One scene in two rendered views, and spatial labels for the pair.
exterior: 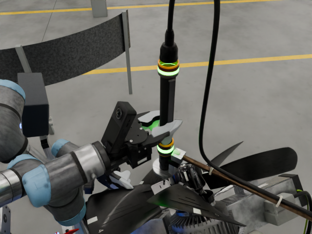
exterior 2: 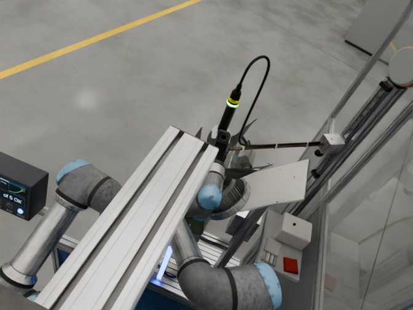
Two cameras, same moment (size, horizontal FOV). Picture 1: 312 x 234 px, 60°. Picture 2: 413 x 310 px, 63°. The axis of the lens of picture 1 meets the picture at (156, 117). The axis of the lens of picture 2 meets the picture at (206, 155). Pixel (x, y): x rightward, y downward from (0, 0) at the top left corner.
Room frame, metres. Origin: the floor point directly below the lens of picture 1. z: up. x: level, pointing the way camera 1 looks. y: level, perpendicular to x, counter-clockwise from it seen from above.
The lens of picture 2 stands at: (0.05, 0.87, 2.41)
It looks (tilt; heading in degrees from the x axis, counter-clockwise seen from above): 46 degrees down; 296
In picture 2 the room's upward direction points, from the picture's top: 22 degrees clockwise
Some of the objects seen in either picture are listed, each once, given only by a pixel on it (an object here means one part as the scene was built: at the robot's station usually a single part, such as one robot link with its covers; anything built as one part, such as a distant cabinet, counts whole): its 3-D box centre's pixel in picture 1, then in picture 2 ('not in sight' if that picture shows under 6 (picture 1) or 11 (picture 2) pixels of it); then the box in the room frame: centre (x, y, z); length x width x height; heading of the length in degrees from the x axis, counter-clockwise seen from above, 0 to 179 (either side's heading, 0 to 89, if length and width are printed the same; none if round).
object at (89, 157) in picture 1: (90, 162); (214, 173); (0.35, 0.14, 1.52); 0.08 x 0.05 x 0.08; 33
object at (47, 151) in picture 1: (49, 154); not in sight; (0.81, 0.51, 0.96); 0.03 x 0.03 x 0.20; 23
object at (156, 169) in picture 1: (168, 159); not in sight; (0.46, -0.03, 1.39); 0.09 x 0.07 x 0.10; 58
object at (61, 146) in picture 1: (67, 152); not in sight; (0.65, 0.34, 1.17); 0.11 x 0.08 x 0.09; 60
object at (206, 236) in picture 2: not in sight; (214, 240); (0.32, -0.24, 0.56); 0.19 x 0.04 x 0.04; 23
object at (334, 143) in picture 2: not in sight; (332, 143); (0.14, -0.56, 1.43); 0.10 x 0.07 x 0.08; 58
